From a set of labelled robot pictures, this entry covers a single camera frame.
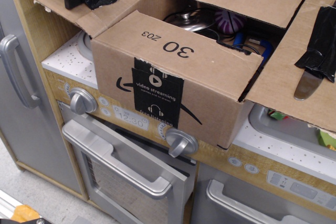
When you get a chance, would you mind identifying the orange object on floor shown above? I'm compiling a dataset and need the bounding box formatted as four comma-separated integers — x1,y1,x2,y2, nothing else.
11,205,40,223

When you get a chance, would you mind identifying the grey fridge door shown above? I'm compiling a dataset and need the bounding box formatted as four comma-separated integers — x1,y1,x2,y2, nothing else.
1,0,81,195

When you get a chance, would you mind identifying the silver oven knob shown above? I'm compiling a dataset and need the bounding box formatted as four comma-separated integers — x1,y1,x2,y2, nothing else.
166,128,198,158
70,87,98,115

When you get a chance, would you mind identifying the blue tool in box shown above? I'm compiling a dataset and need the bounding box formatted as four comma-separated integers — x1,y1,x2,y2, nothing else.
233,31,274,60

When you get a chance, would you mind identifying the silver dishwasher door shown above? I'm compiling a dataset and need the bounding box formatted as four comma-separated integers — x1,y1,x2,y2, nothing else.
191,163,335,223

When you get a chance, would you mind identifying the silver pot lid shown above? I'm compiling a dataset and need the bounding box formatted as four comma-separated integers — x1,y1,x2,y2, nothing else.
163,8,215,32

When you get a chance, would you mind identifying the green red toy food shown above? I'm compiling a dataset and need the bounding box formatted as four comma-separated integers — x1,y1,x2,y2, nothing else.
267,109,289,121

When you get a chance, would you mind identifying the grey toy sink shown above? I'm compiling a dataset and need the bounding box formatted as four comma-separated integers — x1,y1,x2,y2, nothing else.
248,105,335,160

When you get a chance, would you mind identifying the large brown cardboard box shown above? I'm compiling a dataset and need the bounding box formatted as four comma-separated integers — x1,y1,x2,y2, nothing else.
34,0,335,148

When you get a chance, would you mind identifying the silver oven door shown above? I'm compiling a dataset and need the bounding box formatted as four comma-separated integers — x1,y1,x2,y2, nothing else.
61,118,197,224

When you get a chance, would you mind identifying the front stove burner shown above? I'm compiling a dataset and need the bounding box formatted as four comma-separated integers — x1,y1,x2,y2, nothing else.
77,31,93,61

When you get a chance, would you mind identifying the purple white striped ball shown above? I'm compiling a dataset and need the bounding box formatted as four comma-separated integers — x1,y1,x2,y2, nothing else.
214,10,247,35

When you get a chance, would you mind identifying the light green toy food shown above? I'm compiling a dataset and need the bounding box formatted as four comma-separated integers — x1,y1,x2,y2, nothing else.
318,130,335,151

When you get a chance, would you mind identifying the butter knife with black tape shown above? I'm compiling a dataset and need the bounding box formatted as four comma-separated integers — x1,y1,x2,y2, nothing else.
293,5,335,101

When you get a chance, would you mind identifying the left silver oven knob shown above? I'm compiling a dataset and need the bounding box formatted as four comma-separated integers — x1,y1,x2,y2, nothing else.
70,87,98,115

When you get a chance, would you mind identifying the right silver oven knob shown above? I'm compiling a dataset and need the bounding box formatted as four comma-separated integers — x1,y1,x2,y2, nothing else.
166,128,198,158

